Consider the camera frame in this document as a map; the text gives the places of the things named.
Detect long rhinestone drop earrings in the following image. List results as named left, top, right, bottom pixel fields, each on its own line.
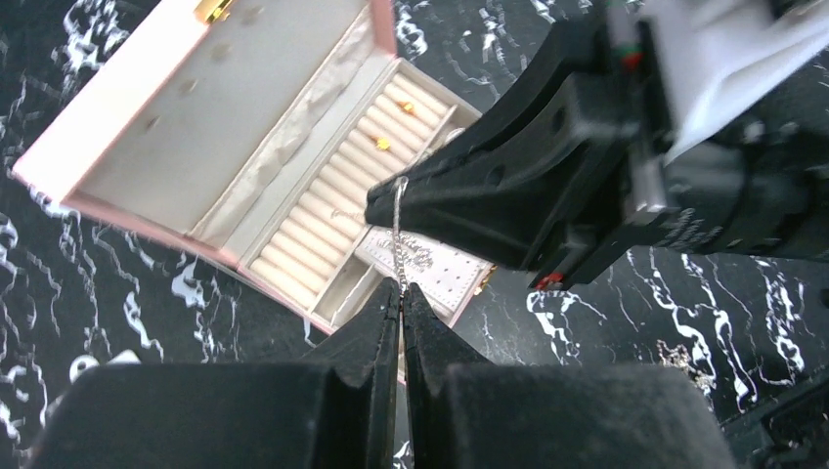
left=374, top=232, right=434, bottom=273

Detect gold necklace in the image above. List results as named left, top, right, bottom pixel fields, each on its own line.
left=390, top=176, right=412, bottom=298

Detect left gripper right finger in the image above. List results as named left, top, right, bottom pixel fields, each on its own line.
left=401, top=285, right=735, bottom=468

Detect gold pendant jewelry cluster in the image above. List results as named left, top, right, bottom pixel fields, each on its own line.
left=656, top=339, right=716, bottom=397

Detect pink jewelry box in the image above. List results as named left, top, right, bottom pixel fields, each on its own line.
left=13, top=0, right=479, bottom=333

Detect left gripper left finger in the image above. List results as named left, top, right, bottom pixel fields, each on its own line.
left=28, top=278, right=401, bottom=468

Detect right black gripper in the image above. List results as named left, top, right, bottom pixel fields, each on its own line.
left=531, top=64, right=828, bottom=291

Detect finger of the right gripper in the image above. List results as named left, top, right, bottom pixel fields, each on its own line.
left=365, top=13, right=646, bottom=272

